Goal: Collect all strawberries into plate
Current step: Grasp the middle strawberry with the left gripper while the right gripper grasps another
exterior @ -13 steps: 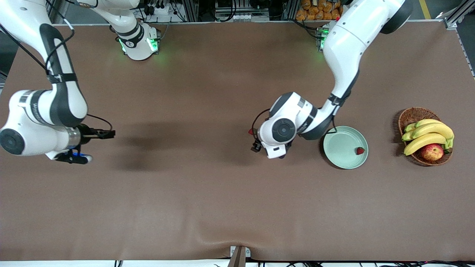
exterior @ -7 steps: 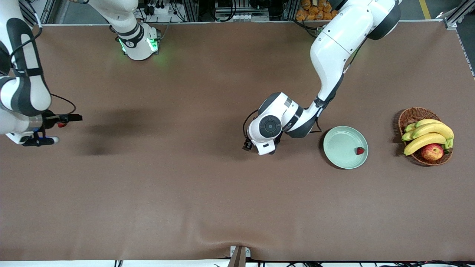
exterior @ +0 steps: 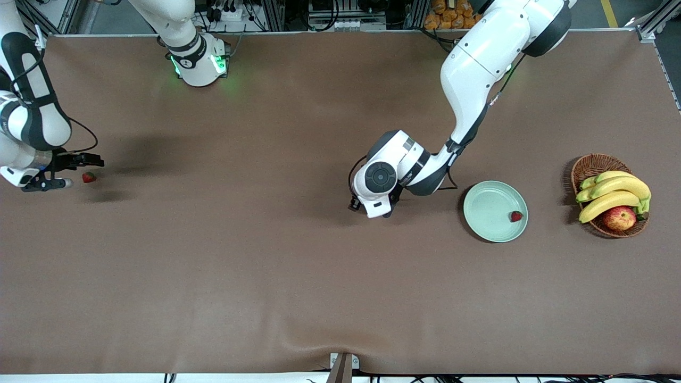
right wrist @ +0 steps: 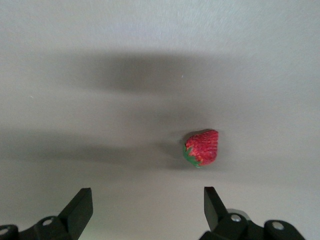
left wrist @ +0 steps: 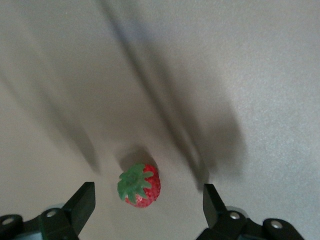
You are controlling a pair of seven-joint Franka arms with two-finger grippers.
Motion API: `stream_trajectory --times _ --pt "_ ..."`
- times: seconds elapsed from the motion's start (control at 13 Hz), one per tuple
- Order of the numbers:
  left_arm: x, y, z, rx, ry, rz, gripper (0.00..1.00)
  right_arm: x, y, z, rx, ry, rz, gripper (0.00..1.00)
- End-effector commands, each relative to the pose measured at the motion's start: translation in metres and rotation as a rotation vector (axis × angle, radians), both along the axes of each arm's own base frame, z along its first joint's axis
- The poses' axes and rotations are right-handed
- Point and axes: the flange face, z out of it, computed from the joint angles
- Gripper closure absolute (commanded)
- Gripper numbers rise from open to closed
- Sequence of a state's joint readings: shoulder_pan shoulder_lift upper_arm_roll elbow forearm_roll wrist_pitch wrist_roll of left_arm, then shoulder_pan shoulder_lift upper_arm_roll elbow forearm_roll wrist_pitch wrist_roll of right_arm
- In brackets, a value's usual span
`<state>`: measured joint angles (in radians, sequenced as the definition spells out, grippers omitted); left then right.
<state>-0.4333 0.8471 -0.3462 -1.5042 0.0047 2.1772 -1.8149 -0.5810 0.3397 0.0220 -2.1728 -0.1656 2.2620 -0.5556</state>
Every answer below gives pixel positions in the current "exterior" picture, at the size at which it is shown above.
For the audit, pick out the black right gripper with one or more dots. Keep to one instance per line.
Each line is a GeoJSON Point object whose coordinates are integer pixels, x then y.
{"type": "Point", "coordinates": [63, 160]}

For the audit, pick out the red strawberry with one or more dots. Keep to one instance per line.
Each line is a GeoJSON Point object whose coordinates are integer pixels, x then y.
{"type": "Point", "coordinates": [89, 177]}
{"type": "Point", "coordinates": [516, 216]}

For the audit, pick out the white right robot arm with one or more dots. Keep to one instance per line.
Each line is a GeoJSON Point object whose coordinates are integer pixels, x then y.
{"type": "Point", "coordinates": [50, 125]}

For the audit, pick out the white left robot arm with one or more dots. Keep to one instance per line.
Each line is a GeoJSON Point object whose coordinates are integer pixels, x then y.
{"type": "Point", "coordinates": [479, 58]}

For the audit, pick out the pale green round plate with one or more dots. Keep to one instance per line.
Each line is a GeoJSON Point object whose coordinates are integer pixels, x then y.
{"type": "Point", "coordinates": [492, 210]}

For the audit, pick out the brown table cloth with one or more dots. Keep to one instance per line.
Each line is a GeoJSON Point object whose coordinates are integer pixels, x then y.
{"type": "Point", "coordinates": [266, 213]}

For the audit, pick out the white power strip with plugs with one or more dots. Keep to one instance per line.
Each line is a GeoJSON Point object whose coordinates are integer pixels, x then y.
{"type": "Point", "coordinates": [229, 13]}

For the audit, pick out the pile of orange bread rolls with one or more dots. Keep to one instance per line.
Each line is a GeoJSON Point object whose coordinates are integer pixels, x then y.
{"type": "Point", "coordinates": [452, 13]}

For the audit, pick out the brown wicker basket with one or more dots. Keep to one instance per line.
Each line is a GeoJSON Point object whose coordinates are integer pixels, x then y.
{"type": "Point", "coordinates": [595, 165]}

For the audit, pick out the yellow banana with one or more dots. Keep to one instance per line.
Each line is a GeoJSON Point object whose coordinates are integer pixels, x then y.
{"type": "Point", "coordinates": [606, 203]}
{"type": "Point", "coordinates": [612, 175]}
{"type": "Point", "coordinates": [620, 186]}

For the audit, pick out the red apple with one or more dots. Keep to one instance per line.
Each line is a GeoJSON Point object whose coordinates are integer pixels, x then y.
{"type": "Point", "coordinates": [619, 218]}

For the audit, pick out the aluminium frame profile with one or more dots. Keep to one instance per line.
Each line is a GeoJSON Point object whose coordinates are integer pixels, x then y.
{"type": "Point", "coordinates": [32, 18]}
{"type": "Point", "coordinates": [657, 24]}

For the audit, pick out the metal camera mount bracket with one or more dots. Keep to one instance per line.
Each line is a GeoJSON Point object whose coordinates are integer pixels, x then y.
{"type": "Point", "coordinates": [343, 367]}

